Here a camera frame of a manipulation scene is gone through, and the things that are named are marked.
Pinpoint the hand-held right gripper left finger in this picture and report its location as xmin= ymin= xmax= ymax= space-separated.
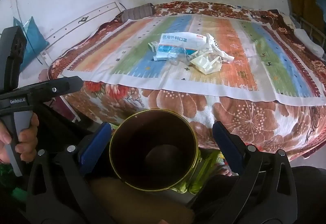
xmin=27 ymin=122 xmax=112 ymax=224

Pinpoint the teal pillow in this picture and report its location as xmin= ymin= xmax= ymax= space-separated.
xmin=13 ymin=16 xmax=50 ymax=72

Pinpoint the green cartoon floor mat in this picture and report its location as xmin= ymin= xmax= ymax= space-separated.
xmin=173 ymin=149 xmax=232 ymax=194

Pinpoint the white cloth bundle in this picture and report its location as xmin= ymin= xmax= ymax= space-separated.
xmin=294 ymin=28 xmax=325 ymax=57

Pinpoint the grey brown striped pillow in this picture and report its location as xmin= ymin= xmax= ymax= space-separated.
xmin=121 ymin=3 xmax=154 ymax=23

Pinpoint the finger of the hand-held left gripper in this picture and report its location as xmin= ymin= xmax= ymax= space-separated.
xmin=38 ymin=76 xmax=83 ymax=103

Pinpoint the person's left hand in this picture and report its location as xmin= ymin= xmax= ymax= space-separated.
xmin=0 ymin=113 xmax=39 ymax=163

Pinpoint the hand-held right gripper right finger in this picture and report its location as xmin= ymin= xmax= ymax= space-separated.
xmin=187 ymin=121 xmax=298 ymax=224

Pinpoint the floral fleece blanket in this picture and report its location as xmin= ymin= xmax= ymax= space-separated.
xmin=38 ymin=2 xmax=326 ymax=163

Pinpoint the white printed plastic bag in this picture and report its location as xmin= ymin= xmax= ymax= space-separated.
xmin=204 ymin=33 xmax=235 ymax=61

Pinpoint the yellowish plastic bag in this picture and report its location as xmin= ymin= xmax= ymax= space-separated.
xmin=190 ymin=54 xmax=223 ymax=75

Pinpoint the brown rounded object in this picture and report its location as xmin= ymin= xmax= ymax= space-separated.
xmin=89 ymin=178 xmax=195 ymax=224

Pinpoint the striped colourful mat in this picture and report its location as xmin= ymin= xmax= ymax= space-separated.
xmin=61 ymin=14 xmax=326 ymax=107

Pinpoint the white blue mask package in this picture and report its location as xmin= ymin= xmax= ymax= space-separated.
xmin=153 ymin=32 xmax=208 ymax=61

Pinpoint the white bed headboard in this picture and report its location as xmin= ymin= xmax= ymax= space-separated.
xmin=39 ymin=1 xmax=123 ymax=66

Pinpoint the round gold-rimmed tin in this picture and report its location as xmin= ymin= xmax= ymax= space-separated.
xmin=109 ymin=109 xmax=198 ymax=192

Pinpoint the clear plastic wrapper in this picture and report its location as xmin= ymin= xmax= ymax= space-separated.
xmin=169 ymin=48 xmax=196 ymax=65

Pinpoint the person's foot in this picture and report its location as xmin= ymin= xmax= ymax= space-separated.
xmin=216 ymin=165 xmax=233 ymax=177

